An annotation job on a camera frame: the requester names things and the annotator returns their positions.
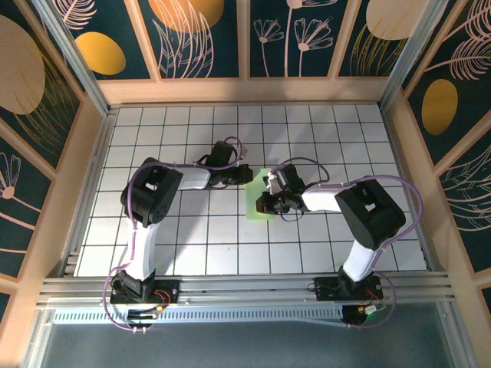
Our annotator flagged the light green paper sheet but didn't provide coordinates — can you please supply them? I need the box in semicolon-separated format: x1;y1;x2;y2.
245;167;277;222

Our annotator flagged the wide aluminium frame rail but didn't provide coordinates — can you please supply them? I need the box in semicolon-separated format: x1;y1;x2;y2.
36;271;460;307

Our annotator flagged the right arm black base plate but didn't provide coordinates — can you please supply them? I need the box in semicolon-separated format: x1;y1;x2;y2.
312;275;384;302

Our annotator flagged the white slotted cable duct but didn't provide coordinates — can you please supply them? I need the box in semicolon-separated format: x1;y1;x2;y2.
51;306;346;327

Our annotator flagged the aluminium side rail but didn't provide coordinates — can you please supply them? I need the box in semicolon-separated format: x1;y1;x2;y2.
59;107;118;278
379;105;442;274

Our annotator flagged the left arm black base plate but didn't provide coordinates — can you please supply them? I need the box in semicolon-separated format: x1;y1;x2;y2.
110;278;181;306

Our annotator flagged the black electronics module with wires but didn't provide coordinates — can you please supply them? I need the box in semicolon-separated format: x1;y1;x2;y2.
126;304;170;333
343;302;387;327

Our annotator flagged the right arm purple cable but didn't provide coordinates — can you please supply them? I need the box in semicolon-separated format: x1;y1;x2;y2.
274;156;425;331

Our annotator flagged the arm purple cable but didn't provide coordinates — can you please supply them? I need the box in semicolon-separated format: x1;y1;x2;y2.
102;136;245;334
274;156;425;331

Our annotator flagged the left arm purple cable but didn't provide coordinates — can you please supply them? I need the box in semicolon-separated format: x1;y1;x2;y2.
102;136;245;334

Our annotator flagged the aluminium corner post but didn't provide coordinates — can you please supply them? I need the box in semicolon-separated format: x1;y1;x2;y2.
32;0;112;116
377;0;450;114

